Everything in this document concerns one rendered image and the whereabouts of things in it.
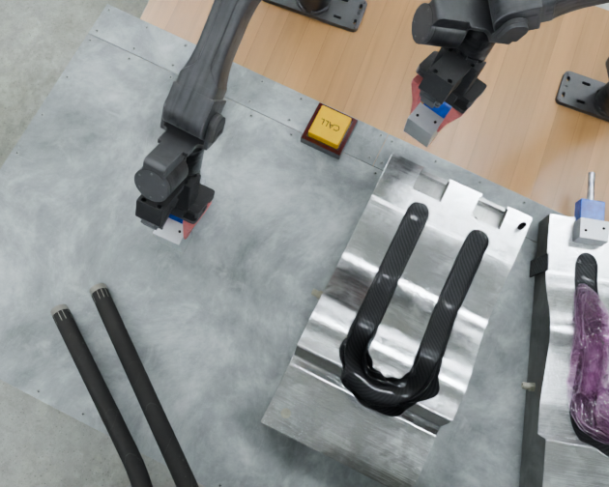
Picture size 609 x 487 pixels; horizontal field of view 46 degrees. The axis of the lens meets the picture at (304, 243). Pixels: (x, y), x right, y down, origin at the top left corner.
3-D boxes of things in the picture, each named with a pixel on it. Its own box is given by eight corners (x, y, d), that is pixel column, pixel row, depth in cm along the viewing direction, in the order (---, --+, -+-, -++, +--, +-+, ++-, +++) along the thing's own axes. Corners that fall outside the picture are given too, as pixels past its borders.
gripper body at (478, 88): (467, 111, 111) (490, 74, 105) (413, 74, 112) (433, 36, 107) (481, 94, 115) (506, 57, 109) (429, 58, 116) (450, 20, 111)
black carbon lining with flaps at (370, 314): (408, 201, 123) (418, 182, 114) (494, 242, 122) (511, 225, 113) (319, 386, 115) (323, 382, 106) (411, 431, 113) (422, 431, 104)
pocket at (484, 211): (475, 199, 125) (480, 192, 122) (503, 213, 125) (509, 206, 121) (465, 222, 124) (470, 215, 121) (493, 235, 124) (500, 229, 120)
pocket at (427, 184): (419, 173, 126) (422, 165, 123) (446, 186, 126) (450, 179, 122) (408, 195, 125) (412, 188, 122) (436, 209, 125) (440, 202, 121)
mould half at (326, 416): (385, 170, 132) (396, 141, 119) (516, 232, 130) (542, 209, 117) (261, 422, 120) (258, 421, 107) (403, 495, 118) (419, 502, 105)
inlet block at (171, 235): (191, 178, 130) (188, 167, 125) (217, 189, 130) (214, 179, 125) (158, 241, 127) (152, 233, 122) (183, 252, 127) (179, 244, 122)
